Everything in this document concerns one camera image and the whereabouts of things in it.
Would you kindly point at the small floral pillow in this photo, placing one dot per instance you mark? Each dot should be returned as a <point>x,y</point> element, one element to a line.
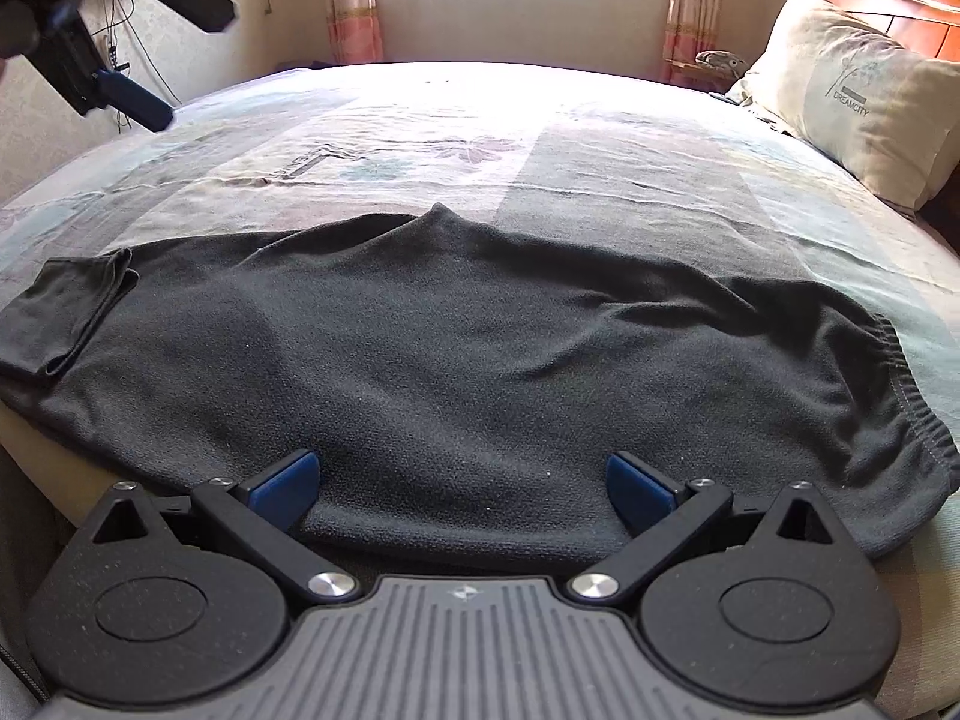
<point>739,96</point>

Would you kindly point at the large beige printed pillow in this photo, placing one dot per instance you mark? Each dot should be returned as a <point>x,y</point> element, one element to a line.
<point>855,97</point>

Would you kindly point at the dark grey pants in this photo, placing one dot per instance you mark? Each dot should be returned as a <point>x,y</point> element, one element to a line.
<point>450,360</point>

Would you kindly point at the wooden nightstand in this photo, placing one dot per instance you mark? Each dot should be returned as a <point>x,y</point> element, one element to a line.
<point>697,75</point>

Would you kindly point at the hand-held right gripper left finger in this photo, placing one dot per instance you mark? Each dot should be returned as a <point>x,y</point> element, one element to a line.
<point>285,491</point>

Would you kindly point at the pink checked curtain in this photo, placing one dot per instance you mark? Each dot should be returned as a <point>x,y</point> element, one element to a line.
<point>352,7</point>
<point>694,7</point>

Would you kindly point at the patchwork floral bed sheet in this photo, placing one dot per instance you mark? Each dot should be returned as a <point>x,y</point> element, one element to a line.
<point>600,150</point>

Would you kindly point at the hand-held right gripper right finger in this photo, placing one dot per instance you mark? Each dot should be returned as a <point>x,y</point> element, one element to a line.
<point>637,491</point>

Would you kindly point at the grey patterned bundle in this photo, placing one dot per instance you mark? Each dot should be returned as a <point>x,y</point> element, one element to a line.
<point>718,61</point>

